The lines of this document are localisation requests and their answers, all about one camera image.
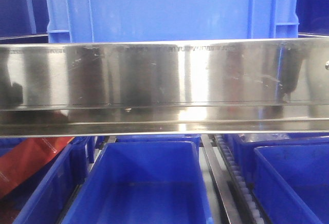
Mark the blue bin back left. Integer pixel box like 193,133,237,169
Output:
115,134,201,152

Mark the blue bin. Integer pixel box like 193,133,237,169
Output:
1,137,96,223
115,134,201,152
224,133,328,184
253,144,328,223
63,141,213,223

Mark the blue bin front left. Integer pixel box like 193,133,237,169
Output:
63,141,213,223

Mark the blue bin back centre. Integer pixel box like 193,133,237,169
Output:
224,133,328,184

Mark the large blue crate upper shelf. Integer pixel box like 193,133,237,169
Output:
47,0,299,43

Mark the blue bin front centre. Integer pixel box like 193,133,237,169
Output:
253,144,328,223

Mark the blue bin far left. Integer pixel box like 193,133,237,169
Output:
1,137,96,223

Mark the roller conveyor track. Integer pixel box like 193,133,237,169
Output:
214,134,271,223

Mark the red foil bag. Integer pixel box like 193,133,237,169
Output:
1,137,74,198

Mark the stainless steel shelf rail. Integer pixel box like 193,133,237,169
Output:
1,36,328,137

